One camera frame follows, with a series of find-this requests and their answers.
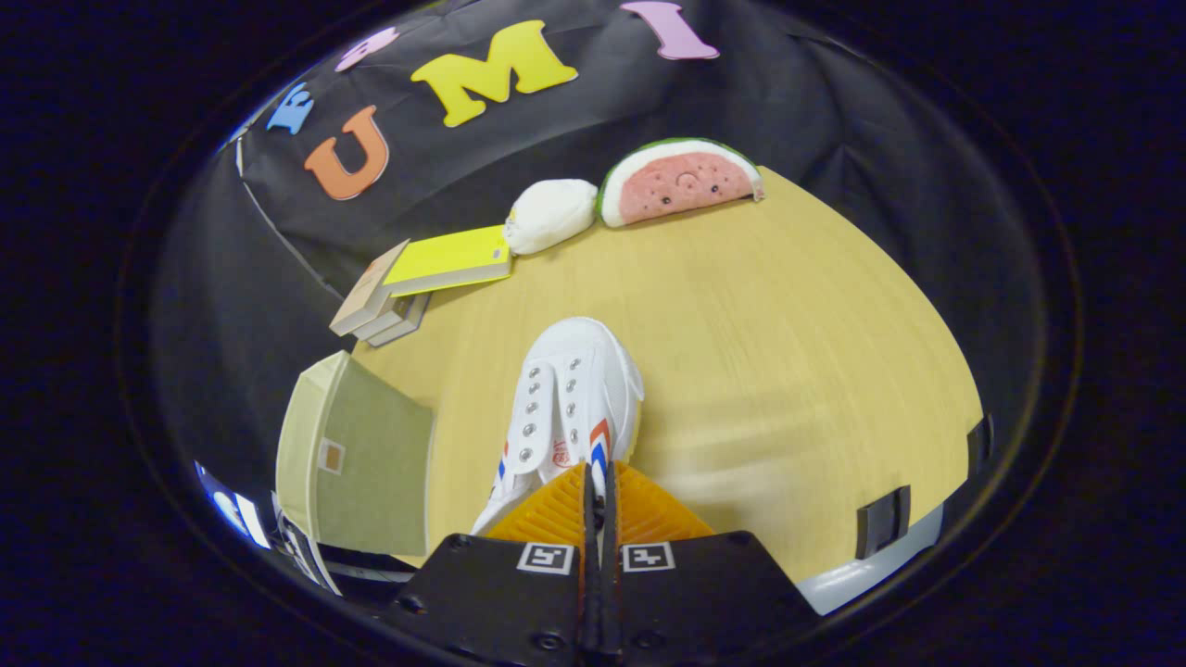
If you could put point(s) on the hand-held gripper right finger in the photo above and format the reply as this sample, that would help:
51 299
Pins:
611 593

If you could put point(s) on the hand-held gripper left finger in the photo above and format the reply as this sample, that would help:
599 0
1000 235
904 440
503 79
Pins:
587 593

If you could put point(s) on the white striped canvas shoe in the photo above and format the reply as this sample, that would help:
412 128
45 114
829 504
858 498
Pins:
574 371

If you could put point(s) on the pale green fabric storage box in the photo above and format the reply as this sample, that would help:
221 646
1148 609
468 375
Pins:
371 463

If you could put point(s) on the black table clamp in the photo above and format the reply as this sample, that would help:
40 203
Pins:
882 521

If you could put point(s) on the grey paperback book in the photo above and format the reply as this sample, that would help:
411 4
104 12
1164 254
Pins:
394 324
408 332

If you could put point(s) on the laptop screen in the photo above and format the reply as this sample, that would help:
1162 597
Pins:
236 509

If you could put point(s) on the yellow cover book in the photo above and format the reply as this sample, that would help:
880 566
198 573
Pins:
449 255

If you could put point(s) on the white plush toy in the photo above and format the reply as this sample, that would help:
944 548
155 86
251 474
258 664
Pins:
551 213

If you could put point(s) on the watermelon slice plush toy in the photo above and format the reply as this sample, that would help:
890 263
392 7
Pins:
681 185

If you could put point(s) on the black backdrop cloth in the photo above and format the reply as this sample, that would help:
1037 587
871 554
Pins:
834 139

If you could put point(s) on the white frame rail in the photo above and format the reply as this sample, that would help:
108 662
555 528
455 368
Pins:
301 551

